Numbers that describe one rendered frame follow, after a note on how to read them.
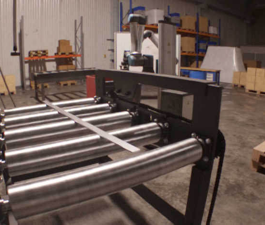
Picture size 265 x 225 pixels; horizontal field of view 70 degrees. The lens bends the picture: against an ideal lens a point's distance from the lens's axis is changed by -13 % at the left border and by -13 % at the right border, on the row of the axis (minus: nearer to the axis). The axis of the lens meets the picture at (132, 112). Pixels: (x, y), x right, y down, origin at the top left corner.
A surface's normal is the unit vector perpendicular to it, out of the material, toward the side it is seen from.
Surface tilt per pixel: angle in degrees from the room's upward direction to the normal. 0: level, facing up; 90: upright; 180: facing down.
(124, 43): 90
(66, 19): 90
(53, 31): 90
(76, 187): 59
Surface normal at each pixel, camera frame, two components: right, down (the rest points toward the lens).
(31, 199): 0.44, -0.40
